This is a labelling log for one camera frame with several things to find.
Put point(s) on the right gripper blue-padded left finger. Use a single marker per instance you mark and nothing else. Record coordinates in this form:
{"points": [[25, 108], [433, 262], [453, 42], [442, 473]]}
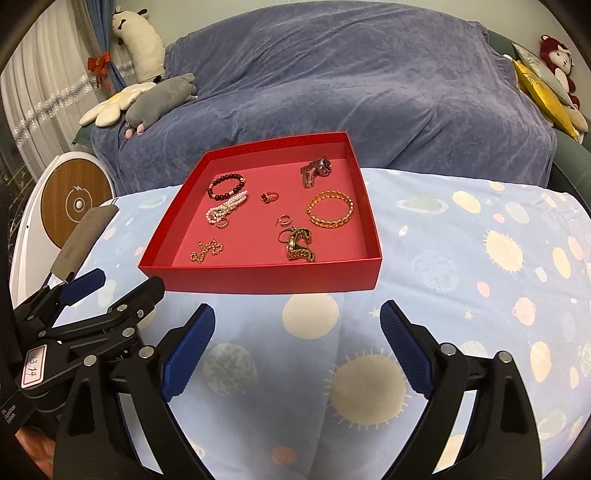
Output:
{"points": [[93, 441]]}

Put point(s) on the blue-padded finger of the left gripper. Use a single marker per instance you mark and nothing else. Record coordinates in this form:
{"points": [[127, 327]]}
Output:
{"points": [[134, 307], [48, 302]]}

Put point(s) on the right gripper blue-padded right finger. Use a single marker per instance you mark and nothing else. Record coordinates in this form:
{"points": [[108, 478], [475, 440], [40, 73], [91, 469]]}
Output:
{"points": [[501, 440]]}

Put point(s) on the gold hoop earring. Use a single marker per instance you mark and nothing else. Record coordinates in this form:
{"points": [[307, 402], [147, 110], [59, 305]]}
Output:
{"points": [[284, 220]]}

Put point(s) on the gold wristwatch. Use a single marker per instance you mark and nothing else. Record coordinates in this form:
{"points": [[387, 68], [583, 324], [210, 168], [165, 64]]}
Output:
{"points": [[298, 244]]}

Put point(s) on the gold chain bangle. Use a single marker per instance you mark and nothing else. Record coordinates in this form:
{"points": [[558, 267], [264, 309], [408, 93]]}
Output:
{"points": [[330, 209]]}

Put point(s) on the silver metal watch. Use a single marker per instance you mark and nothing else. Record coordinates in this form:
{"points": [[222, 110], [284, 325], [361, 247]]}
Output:
{"points": [[321, 167]]}

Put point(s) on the left hand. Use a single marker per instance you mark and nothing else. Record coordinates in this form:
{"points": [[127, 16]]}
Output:
{"points": [[39, 447]]}

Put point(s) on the round wooden white device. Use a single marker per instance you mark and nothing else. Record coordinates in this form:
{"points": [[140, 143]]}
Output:
{"points": [[72, 184]]}

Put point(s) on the space-pattern blue tablecloth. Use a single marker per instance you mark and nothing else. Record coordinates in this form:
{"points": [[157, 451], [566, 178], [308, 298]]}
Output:
{"points": [[306, 386]]}

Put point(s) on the flower-shaped cream pillow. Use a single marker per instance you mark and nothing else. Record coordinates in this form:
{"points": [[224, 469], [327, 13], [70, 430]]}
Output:
{"points": [[109, 111]]}

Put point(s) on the red shallow box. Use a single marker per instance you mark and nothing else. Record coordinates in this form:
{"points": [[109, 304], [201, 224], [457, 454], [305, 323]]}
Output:
{"points": [[219, 234]]}

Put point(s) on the white curtain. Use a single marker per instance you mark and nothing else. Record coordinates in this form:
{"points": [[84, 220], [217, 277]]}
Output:
{"points": [[46, 87]]}

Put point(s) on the grey plush toy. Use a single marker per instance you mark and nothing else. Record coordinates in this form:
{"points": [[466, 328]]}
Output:
{"points": [[150, 106]]}

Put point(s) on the red ribbon bow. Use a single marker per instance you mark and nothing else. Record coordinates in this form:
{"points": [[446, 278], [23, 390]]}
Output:
{"points": [[99, 67]]}

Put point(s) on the cream alpaca plush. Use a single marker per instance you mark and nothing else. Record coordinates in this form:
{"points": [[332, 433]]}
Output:
{"points": [[144, 45]]}

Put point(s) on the yellow satin pillow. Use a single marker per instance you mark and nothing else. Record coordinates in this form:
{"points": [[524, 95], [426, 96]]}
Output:
{"points": [[545, 99]]}

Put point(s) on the blue-grey bed blanket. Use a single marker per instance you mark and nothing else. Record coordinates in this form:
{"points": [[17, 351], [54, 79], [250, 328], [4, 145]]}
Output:
{"points": [[415, 90]]}

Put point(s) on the grey-green pillow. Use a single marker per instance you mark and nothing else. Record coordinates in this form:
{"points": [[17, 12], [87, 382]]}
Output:
{"points": [[537, 66]]}

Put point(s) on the red monkey plush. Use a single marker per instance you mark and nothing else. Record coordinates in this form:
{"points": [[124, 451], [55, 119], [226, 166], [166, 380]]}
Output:
{"points": [[558, 59]]}

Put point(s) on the green sofa bed frame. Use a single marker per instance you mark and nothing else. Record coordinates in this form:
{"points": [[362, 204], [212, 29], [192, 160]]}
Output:
{"points": [[570, 171]]}

